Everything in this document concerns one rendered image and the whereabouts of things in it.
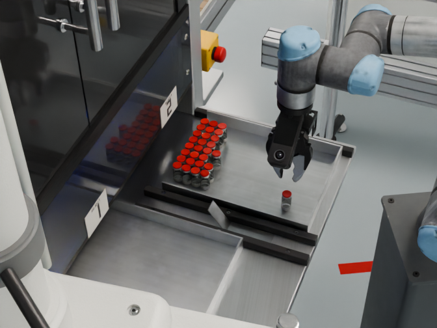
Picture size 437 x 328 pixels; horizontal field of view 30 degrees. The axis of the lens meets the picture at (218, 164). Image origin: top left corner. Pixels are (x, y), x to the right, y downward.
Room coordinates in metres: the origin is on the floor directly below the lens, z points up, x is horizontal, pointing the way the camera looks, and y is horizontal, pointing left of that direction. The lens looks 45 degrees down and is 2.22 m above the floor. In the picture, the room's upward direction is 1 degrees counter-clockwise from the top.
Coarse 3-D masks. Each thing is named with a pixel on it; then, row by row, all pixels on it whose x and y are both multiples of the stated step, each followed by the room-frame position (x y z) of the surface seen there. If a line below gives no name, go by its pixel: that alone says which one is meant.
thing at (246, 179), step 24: (216, 120) 1.48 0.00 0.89; (240, 120) 1.45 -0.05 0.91; (240, 144) 1.40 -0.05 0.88; (264, 144) 1.40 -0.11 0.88; (312, 144) 1.38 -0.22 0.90; (336, 144) 1.36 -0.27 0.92; (240, 168) 1.32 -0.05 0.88; (264, 168) 1.32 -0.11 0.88; (312, 168) 1.32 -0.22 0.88; (192, 192) 1.22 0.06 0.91; (216, 192) 1.25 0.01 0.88; (240, 192) 1.25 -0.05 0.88; (264, 192) 1.24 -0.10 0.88; (312, 192) 1.24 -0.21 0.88; (264, 216) 1.15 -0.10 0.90; (288, 216) 1.17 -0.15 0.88; (312, 216) 1.15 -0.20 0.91
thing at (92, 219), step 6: (102, 198) 1.09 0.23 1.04; (96, 204) 1.07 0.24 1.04; (102, 204) 1.09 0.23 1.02; (90, 210) 1.05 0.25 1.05; (96, 210) 1.07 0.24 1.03; (102, 210) 1.09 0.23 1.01; (90, 216) 1.05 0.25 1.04; (96, 216) 1.06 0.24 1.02; (102, 216) 1.08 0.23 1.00; (90, 222) 1.04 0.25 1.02; (96, 222) 1.06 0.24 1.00; (90, 228) 1.04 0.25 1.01; (90, 234) 1.04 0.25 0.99
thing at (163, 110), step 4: (172, 92) 1.40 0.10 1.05; (176, 92) 1.42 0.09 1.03; (168, 96) 1.38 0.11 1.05; (172, 96) 1.40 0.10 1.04; (176, 96) 1.42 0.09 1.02; (172, 100) 1.40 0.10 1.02; (176, 100) 1.42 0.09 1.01; (164, 104) 1.36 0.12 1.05; (168, 104) 1.38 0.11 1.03; (172, 104) 1.40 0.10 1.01; (176, 104) 1.42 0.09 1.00; (160, 108) 1.34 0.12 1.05; (164, 108) 1.36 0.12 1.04; (172, 108) 1.40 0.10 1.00; (160, 112) 1.34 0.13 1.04; (164, 112) 1.36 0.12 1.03; (168, 112) 1.38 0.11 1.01; (172, 112) 1.40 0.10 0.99; (164, 116) 1.36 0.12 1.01; (168, 116) 1.38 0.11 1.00; (164, 120) 1.35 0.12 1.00; (164, 124) 1.35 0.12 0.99
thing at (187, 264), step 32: (128, 224) 1.16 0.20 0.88; (160, 224) 1.16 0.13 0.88; (192, 224) 1.13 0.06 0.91; (96, 256) 1.07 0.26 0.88; (128, 256) 1.07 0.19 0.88; (160, 256) 1.07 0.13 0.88; (192, 256) 1.07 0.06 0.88; (224, 256) 1.06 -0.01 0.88; (160, 288) 0.99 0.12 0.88; (192, 288) 0.98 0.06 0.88
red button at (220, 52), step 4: (216, 48) 1.60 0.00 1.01; (220, 48) 1.60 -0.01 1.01; (224, 48) 1.61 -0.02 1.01; (216, 52) 1.59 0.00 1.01; (220, 52) 1.59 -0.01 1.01; (224, 52) 1.60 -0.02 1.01; (216, 56) 1.59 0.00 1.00; (220, 56) 1.59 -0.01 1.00; (224, 56) 1.60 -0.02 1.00; (216, 60) 1.59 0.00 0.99; (220, 60) 1.58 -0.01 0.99
